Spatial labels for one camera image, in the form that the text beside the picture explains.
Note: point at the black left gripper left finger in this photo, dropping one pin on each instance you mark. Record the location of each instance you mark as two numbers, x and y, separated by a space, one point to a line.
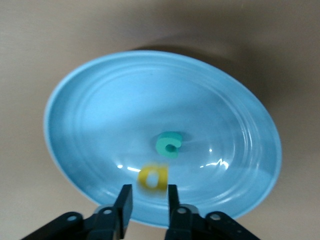
107 225

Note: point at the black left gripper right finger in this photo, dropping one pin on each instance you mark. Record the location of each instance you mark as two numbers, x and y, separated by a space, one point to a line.
185 225

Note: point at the yellow letter a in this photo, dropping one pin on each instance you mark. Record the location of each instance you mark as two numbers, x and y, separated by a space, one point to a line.
162 178

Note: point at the teal letter c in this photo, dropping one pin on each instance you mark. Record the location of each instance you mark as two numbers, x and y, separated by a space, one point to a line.
162 146

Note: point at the blue plate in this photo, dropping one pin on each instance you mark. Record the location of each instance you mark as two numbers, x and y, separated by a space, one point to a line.
125 105

